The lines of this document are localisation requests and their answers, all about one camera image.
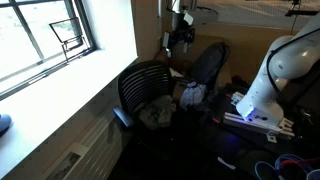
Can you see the white quilted bed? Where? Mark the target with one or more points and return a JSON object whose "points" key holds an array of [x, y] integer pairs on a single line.
{"points": [[246, 11]]}

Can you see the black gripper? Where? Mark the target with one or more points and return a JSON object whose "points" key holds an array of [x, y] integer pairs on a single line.
{"points": [[181, 33]]}

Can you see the white paper scrap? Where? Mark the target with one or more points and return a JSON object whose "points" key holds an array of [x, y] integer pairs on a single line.
{"points": [[226, 163]]}

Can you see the black slatted office chair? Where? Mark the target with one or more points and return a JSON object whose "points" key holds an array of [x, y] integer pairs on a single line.
{"points": [[143, 83]]}

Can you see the white wall radiator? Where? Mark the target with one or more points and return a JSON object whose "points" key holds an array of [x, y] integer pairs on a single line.
{"points": [[96, 146]]}

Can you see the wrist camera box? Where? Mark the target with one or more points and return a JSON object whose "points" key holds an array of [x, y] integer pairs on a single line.
{"points": [[188, 18]]}

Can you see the aluminium robot base mount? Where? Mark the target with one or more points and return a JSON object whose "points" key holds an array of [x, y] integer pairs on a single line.
{"points": [[253, 124]]}

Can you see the black clamp red tip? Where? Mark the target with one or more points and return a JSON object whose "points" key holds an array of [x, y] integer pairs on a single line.
{"points": [[228, 95], [216, 120]]}

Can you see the light blue shirt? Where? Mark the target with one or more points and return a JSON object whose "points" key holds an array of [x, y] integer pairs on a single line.
{"points": [[192, 95]]}

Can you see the dark cap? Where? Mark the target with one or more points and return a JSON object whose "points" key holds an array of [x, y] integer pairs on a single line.
{"points": [[4, 122]]}

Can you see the black robot table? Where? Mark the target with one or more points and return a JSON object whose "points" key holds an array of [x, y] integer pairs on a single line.
{"points": [[230, 143]]}

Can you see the black camera tripod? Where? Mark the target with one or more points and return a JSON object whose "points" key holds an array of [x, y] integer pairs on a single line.
{"points": [[300, 12]]}

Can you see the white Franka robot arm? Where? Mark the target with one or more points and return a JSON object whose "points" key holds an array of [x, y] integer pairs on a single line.
{"points": [[263, 93]]}

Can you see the crumpled gray cloth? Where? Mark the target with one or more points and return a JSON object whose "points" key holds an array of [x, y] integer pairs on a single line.
{"points": [[156, 113]]}

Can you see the dark window frame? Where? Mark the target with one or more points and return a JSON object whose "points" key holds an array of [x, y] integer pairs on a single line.
{"points": [[85, 23]]}

